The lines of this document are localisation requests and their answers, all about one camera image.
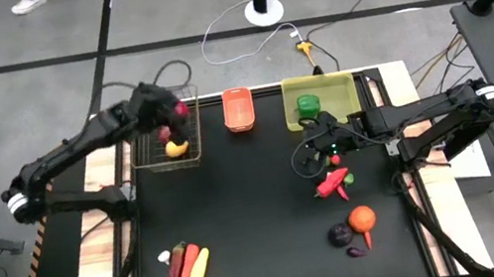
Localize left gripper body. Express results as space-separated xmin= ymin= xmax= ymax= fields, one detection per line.
xmin=126 ymin=75 xmax=185 ymax=131

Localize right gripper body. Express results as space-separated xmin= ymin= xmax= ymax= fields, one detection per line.
xmin=299 ymin=107 xmax=359 ymax=163

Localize red apple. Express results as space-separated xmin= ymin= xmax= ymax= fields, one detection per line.
xmin=156 ymin=124 xmax=174 ymax=144

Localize yellow lemon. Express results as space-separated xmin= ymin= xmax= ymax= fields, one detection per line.
xmin=163 ymin=137 xmax=192 ymax=160

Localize bright red pepper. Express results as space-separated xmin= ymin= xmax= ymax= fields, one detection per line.
xmin=311 ymin=166 xmax=354 ymax=201

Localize green bell pepper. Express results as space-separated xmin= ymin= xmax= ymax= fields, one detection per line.
xmin=295 ymin=91 xmax=323 ymax=122

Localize small red chili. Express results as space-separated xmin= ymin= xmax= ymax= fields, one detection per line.
xmin=336 ymin=185 xmax=351 ymax=204

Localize orange fruit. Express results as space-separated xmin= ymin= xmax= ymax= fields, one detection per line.
xmin=345 ymin=203 xmax=380 ymax=236

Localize small purple eggplant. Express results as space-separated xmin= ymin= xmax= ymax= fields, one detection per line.
xmin=345 ymin=244 xmax=369 ymax=260

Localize white garlic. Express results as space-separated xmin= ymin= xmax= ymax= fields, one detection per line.
xmin=156 ymin=249 xmax=174 ymax=267

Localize long dark red pepper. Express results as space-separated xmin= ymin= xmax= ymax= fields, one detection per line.
xmin=163 ymin=240 xmax=192 ymax=277

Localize long orange carrot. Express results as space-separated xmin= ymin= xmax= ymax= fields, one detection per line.
xmin=171 ymin=241 xmax=205 ymax=277

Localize yellow corn cob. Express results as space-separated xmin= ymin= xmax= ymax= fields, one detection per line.
xmin=181 ymin=245 xmax=215 ymax=277

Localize yellow translucent plastic bin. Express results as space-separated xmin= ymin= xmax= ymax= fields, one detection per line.
xmin=279 ymin=67 xmax=365 ymax=135

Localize small orange plastic bin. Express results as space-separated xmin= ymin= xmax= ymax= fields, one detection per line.
xmin=219 ymin=84 xmax=259 ymax=136

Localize yellow extension plug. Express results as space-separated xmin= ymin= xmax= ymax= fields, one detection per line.
xmin=295 ymin=37 xmax=322 ymax=73

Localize white paper sheet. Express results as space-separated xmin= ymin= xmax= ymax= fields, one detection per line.
xmin=446 ymin=138 xmax=494 ymax=184

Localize person's white shoe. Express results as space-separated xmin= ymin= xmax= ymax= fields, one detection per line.
xmin=9 ymin=0 xmax=50 ymax=18

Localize bronze wire basket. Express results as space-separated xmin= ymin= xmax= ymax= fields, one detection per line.
xmin=119 ymin=81 xmax=211 ymax=178

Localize black aluminium table frame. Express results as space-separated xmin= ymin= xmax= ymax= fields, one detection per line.
xmin=38 ymin=52 xmax=494 ymax=277

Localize white cable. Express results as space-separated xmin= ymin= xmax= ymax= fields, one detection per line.
xmin=193 ymin=0 xmax=307 ymax=69

